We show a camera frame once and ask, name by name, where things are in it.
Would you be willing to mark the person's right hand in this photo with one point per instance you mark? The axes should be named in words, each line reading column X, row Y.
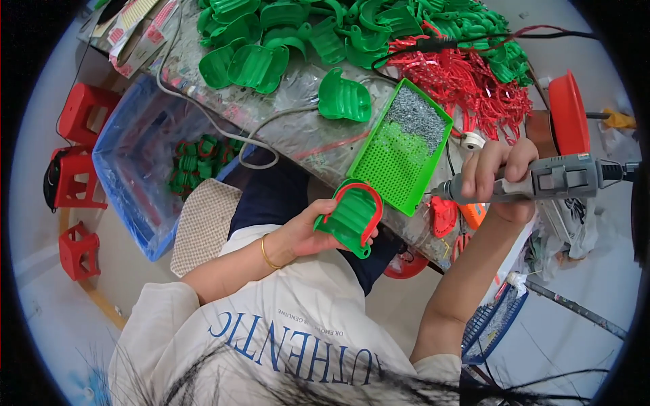
column 508, row 210

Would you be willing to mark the white tape roll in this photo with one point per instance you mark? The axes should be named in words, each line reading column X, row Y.
column 473, row 141

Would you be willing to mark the red round bowl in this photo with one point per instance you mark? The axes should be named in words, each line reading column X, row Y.
column 403, row 266

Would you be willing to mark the single green plastic shell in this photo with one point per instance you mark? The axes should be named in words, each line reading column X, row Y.
column 344, row 99

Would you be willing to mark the person's legs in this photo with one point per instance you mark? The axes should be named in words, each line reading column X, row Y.
column 269, row 198

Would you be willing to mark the person's left hand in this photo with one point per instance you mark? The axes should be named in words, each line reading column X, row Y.
column 297, row 236

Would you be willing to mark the pile of small metal screws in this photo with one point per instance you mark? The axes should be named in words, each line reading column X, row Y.
column 419, row 116

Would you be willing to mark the pile of finished green-red shells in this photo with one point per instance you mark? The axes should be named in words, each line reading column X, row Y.
column 200, row 162

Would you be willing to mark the blue crate with clear liner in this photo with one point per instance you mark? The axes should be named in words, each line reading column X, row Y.
column 132, row 152

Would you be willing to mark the person's body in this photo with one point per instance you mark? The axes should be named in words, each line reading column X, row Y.
column 284, row 345

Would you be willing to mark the green shell with red rim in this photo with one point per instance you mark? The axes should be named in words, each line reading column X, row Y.
column 350, row 213

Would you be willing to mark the white plastic bag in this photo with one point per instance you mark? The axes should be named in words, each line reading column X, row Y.
column 571, row 226

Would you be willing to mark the red plastic stool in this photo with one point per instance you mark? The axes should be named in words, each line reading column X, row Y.
column 81, row 177
column 78, row 251
column 84, row 111

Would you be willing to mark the heap of green plastic shells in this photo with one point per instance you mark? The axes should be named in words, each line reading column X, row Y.
column 284, row 35

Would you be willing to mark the green perforated tray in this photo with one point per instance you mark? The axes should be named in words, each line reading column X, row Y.
column 391, row 172

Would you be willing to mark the blue plastic basket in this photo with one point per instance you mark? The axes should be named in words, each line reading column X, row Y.
column 490, row 325

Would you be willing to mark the grey metal bar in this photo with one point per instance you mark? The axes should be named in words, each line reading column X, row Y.
column 574, row 307

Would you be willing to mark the grey electric screwdriver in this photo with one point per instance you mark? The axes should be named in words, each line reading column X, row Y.
column 558, row 177

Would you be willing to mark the orange plastic box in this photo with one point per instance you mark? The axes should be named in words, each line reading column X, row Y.
column 473, row 215

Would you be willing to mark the person's right fingers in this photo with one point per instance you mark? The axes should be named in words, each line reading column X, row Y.
column 490, row 162

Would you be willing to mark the red plastic basin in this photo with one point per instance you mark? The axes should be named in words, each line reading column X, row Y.
column 568, row 114

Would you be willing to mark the red plastic part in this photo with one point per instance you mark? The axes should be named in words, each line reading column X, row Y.
column 443, row 215

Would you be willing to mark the checked seat cushion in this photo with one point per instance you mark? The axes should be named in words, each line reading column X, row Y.
column 203, row 223

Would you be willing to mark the yellow plastic item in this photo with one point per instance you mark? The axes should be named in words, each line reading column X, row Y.
column 618, row 119

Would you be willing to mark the cardboard carton with red labels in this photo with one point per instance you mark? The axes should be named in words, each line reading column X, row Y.
column 137, row 35

